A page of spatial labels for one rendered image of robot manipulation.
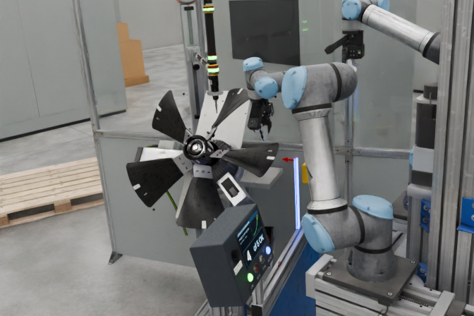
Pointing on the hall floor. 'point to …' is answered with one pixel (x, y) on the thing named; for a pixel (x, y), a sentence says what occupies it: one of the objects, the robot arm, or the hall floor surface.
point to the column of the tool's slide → (191, 64)
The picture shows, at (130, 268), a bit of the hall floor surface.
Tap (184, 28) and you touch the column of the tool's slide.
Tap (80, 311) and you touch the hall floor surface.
